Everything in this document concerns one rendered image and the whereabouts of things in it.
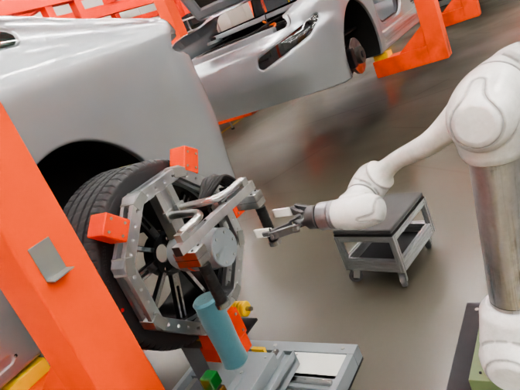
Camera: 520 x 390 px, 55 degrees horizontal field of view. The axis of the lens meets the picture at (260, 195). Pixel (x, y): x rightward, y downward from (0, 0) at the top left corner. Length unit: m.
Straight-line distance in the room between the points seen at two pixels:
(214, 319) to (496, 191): 0.91
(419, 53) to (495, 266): 3.87
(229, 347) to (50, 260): 0.67
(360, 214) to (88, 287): 0.77
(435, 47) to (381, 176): 3.43
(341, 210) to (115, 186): 0.71
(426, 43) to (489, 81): 3.89
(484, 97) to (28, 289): 1.05
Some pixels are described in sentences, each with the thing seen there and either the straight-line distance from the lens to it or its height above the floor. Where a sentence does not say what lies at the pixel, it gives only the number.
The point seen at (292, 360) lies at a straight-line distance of 2.21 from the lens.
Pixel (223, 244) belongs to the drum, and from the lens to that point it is 1.61.
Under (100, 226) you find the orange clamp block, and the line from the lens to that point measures 1.50.
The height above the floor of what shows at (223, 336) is 0.61.
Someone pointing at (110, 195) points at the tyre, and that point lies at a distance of 1.62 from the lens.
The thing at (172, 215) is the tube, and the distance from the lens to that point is 1.62.
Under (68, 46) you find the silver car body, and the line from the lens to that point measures 2.14.
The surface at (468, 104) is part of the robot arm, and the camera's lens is 1.02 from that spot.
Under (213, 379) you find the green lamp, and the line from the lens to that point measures 1.43.
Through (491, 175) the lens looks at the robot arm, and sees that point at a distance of 1.12.
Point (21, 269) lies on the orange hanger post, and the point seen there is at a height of 1.15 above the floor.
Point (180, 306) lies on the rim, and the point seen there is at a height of 0.66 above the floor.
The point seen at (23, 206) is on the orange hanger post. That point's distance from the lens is 1.26.
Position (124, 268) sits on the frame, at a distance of 1.52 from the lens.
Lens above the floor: 1.44
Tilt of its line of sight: 18 degrees down
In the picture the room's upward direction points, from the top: 23 degrees counter-clockwise
